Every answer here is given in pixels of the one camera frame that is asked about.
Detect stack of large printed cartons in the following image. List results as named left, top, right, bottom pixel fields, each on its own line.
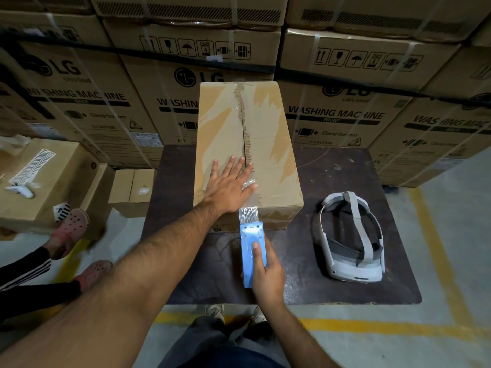
left=0, top=0, right=491, bottom=188

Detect person's left hand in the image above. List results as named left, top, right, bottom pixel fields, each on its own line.
left=199, top=155, right=258, bottom=216

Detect cardboard box with zigzag print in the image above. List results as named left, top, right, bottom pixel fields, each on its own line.
left=0, top=138, right=110, bottom=234

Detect cardboard box with arrow label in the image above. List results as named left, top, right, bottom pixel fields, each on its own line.
left=53, top=163, right=116, bottom=242

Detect brown taped cardboard box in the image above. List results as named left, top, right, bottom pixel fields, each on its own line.
left=193, top=81, right=304, bottom=233

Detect person's right hand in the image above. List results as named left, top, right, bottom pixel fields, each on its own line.
left=251, top=235, right=286, bottom=308

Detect clear plastic bag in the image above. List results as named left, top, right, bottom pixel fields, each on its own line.
left=0, top=134, right=31, bottom=150

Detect small plain cardboard box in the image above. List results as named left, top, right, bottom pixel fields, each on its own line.
left=108, top=168, right=156, bottom=218

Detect blue tape dispenser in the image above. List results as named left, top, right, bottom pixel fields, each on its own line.
left=237, top=207, right=266, bottom=289

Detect person's dark blue shirt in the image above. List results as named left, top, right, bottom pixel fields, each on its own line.
left=207, top=347, right=286, bottom=368

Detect white VR headset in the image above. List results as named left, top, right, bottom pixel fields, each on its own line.
left=316, top=191, right=386, bottom=283

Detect person's left shoe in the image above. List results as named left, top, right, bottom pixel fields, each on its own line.
left=205, top=304, right=225, bottom=325

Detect person's right forearm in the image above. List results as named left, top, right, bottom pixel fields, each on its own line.
left=257, top=298, right=342, bottom=368

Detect white handheld controller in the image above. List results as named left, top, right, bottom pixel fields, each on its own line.
left=6, top=182, right=41, bottom=199

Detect person's left forearm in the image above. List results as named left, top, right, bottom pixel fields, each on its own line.
left=0, top=199, right=225, bottom=368

